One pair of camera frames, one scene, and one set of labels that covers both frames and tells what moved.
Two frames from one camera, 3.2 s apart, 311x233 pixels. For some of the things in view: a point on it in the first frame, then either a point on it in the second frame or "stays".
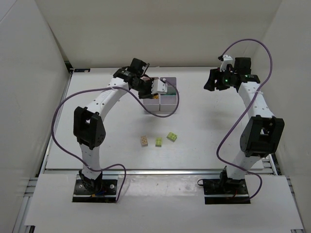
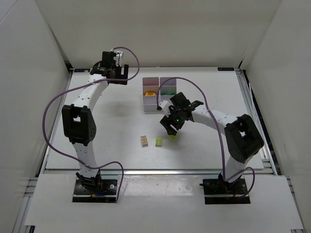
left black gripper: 146,88 -> 120,73
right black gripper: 216,80 -> 168,121
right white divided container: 168,101 stays
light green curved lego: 171,136 stays
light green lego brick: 158,142 stays
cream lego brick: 144,141 stays
